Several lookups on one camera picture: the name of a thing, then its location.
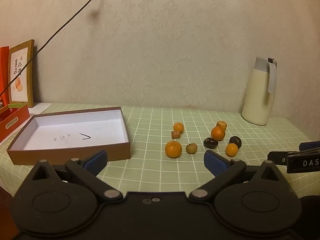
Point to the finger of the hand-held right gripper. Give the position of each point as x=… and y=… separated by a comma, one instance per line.
x=310, y=146
x=276, y=158

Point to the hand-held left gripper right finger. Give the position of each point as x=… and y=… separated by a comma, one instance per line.
x=214, y=162

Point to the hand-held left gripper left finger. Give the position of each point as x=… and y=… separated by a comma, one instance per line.
x=96, y=160

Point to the dark oval passion fruit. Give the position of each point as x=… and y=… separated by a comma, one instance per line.
x=210, y=142

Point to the small orange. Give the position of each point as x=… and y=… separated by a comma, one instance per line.
x=178, y=127
x=232, y=149

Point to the dark round passion fruit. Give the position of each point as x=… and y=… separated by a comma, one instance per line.
x=235, y=141

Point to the brown cardboard box white inside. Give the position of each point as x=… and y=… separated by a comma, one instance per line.
x=75, y=132

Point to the green-brown round fruit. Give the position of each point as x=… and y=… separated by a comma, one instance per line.
x=191, y=148

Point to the medium orange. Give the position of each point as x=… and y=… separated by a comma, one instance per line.
x=218, y=133

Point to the brown-topped orange piece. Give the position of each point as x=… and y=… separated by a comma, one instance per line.
x=221, y=124

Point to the large orange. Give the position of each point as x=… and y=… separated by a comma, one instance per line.
x=173, y=149

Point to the brown fruit chunk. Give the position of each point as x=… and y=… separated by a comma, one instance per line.
x=175, y=134

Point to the green checked tablecloth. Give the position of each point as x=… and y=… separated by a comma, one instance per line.
x=155, y=175

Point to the cream thermos jug grey lid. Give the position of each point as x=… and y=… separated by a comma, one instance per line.
x=257, y=97

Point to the open red patterned box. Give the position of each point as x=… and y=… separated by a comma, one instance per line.
x=15, y=121

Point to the tall red gift box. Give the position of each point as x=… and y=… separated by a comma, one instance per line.
x=3, y=65

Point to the wooden picture frame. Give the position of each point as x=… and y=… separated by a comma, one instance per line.
x=30, y=55

